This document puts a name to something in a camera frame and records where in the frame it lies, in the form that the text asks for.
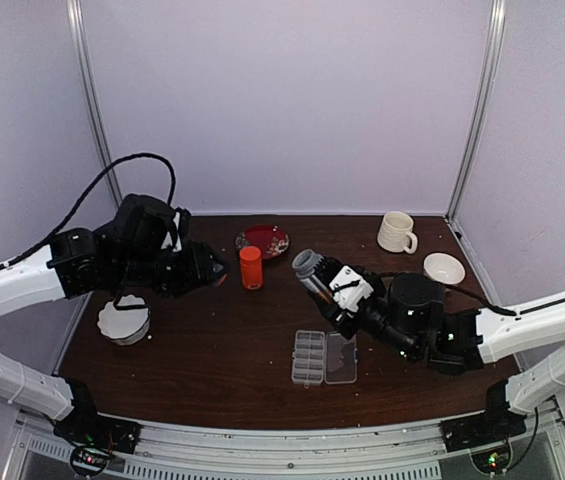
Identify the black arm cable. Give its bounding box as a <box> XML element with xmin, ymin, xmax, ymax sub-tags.
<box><xmin>6</xmin><ymin>152</ymin><xmax>178</xmax><ymax>266</ymax></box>
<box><xmin>376</xmin><ymin>271</ymin><xmax>518</xmax><ymax>317</ymax></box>

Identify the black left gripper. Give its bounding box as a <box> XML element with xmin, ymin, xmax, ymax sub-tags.
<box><xmin>114</xmin><ymin>239</ymin><xmax>230</xmax><ymax>297</ymax></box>

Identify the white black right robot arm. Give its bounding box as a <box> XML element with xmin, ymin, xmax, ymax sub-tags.
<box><xmin>302</xmin><ymin>257</ymin><xmax>565</xmax><ymax>442</ymax></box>

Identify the aluminium frame post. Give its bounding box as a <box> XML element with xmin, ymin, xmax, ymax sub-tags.
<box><xmin>445</xmin><ymin>0</ymin><xmax>507</xmax><ymax>225</ymax></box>
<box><xmin>65</xmin><ymin>0</ymin><xmax>130</xmax><ymax>222</ymax></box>

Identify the right aluminium frame post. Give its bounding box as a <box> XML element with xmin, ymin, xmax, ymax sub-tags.
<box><xmin>445</xmin><ymin>0</ymin><xmax>507</xmax><ymax>225</ymax></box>

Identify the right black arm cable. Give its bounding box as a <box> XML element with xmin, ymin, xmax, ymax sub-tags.
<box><xmin>376</xmin><ymin>271</ymin><xmax>518</xmax><ymax>317</ymax></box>

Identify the red floral plate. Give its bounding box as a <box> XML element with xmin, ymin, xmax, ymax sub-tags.
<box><xmin>234</xmin><ymin>224</ymin><xmax>290</xmax><ymax>261</ymax></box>

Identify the white scalloped bowl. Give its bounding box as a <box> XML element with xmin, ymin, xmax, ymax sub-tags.
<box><xmin>97</xmin><ymin>294</ymin><xmax>150</xmax><ymax>346</ymax></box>

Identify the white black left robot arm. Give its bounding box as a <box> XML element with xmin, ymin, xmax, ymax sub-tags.
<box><xmin>0</xmin><ymin>194</ymin><xmax>229</xmax><ymax>444</ymax></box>

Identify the orange pill bottle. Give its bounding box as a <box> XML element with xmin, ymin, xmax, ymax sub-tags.
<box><xmin>239</xmin><ymin>246</ymin><xmax>263</xmax><ymax>290</ymax></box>

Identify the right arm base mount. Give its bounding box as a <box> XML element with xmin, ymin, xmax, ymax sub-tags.
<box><xmin>440</xmin><ymin>402</ymin><xmax>526</xmax><ymax>476</ymax></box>

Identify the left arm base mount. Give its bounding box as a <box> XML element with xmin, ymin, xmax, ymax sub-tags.
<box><xmin>48</xmin><ymin>404</ymin><xmax>141</xmax><ymax>479</ymax></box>

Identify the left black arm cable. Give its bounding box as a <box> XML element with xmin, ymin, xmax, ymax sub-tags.
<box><xmin>6</xmin><ymin>152</ymin><xmax>178</xmax><ymax>266</ymax></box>

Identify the clear plastic pill organizer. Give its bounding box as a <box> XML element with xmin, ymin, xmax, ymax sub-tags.
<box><xmin>291</xmin><ymin>330</ymin><xmax>358</xmax><ymax>388</ymax></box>

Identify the small white bowl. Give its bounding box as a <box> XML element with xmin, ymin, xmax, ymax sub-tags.
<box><xmin>423</xmin><ymin>252</ymin><xmax>466</xmax><ymax>286</ymax></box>

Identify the grey lid pill bottle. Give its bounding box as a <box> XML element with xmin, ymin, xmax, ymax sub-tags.
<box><xmin>292</xmin><ymin>249</ymin><xmax>344</xmax><ymax>305</ymax></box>

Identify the cream ribbed mug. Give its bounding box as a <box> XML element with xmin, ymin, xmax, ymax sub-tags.
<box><xmin>377</xmin><ymin>211</ymin><xmax>418</xmax><ymax>254</ymax></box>

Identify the left aluminium frame post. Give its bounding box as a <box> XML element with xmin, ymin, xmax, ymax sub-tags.
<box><xmin>65</xmin><ymin>0</ymin><xmax>130</xmax><ymax>222</ymax></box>

